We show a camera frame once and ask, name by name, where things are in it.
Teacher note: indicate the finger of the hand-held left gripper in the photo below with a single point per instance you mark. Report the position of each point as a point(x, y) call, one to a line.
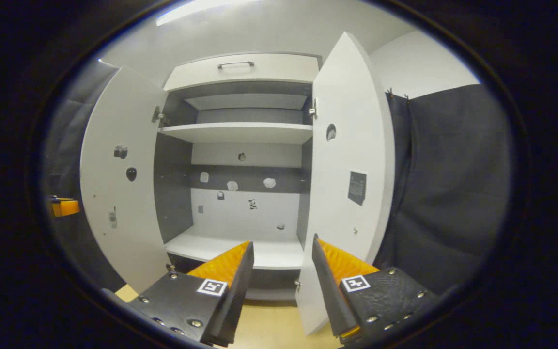
point(66, 208)

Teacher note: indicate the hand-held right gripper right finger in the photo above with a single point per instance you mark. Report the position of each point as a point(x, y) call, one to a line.
point(330, 295)

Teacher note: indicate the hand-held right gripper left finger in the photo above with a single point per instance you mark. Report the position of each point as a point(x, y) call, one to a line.
point(233, 295)

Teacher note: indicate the cabinet door with camera sticker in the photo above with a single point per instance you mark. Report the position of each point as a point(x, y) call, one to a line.
point(124, 242)

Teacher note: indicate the grey double-door shoe cabinet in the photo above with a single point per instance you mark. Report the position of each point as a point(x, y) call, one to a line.
point(172, 194)

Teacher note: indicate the cabinet door with headphones sticker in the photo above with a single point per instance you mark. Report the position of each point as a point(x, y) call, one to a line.
point(347, 145)

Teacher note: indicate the metal door hinge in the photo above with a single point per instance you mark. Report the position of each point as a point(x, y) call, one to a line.
point(169, 267)
point(313, 111)
point(157, 115)
point(298, 284)

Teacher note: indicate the white cabinet bottom board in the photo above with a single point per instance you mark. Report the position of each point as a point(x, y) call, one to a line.
point(269, 254)

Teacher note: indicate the white cabinet shelf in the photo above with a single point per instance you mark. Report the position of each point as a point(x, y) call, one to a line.
point(240, 132)

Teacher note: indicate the black backdrop cloth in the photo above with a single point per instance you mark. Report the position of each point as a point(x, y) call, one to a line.
point(453, 184)
point(63, 145)

